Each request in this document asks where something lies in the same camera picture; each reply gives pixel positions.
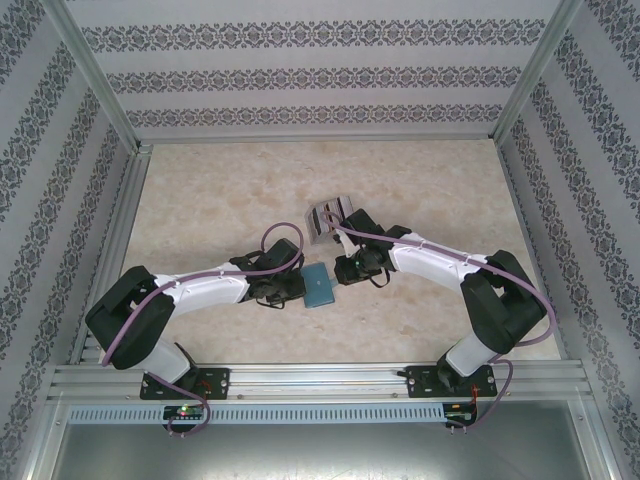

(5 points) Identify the blue card holder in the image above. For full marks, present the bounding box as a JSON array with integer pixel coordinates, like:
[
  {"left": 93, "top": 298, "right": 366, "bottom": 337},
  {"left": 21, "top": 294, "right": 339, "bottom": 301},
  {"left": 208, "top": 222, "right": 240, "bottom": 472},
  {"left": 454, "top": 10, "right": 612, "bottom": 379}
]
[{"left": 301, "top": 263, "right": 337, "bottom": 309}]

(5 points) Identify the grey metal panel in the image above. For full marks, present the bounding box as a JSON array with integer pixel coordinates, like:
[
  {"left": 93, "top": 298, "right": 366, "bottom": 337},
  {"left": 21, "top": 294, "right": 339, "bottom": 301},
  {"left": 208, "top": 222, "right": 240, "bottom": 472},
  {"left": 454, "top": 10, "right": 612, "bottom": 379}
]
[{"left": 49, "top": 422, "right": 609, "bottom": 480}]

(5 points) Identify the purple cable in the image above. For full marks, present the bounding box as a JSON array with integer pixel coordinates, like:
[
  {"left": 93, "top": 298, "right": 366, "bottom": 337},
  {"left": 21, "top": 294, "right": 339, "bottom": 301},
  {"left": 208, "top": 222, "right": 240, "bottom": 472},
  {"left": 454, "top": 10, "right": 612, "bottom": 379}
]
[
  {"left": 102, "top": 220, "right": 305, "bottom": 435},
  {"left": 321, "top": 210, "right": 559, "bottom": 431}
]

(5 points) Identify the aluminium mounting rail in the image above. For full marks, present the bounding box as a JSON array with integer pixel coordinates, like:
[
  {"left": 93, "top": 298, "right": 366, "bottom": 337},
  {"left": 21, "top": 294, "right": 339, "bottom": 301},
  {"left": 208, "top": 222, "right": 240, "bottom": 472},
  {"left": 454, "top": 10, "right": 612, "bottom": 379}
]
[{"left": 47, "top": 362, "right": 587, "bottom": 401}]

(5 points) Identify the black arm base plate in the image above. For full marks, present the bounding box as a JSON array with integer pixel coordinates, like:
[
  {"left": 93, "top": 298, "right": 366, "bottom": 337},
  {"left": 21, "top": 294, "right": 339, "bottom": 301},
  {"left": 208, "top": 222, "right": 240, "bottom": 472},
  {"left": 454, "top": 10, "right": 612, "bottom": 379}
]
[
  {"left": 139, "top": 367, "right": 232, "bottom": 401},
  {"left": 405, "top": 364, "right": 499, "bottom": 400}
]

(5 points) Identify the grey slotted cable duct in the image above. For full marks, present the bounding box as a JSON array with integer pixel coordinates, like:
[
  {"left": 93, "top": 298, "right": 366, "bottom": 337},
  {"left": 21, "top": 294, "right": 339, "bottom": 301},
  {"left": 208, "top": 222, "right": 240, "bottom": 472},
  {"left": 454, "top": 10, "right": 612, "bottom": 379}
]
[{"left": 67, "top": 402, "right": 446, "bottom": 425}]

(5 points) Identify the aluminium frame crossbar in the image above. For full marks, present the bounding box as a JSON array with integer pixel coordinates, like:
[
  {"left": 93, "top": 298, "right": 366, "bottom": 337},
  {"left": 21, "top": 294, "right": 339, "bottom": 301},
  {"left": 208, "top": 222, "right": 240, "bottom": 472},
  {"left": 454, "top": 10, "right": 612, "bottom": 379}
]
[{"left": 134, "top": 133, "right": 496, "bottom": 147}]

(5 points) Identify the aluminium side rail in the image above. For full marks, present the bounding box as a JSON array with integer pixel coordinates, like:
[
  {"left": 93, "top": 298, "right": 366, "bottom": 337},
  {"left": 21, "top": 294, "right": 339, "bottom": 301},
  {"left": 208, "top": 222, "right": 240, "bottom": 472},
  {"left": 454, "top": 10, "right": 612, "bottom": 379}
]
[{"left": 68, "top": 144, "right": 154, "bottom": 365}]

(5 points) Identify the aluminium frame post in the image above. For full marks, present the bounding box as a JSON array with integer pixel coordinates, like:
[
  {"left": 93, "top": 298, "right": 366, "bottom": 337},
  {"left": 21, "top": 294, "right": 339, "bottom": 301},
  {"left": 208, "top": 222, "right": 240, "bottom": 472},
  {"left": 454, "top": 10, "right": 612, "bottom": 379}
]
[
  {"left": 42, "top": 0, "right": 142, "bottom": 155},
  {"left": 492, "top": 0, "right": 584, "bottom": 142}
]

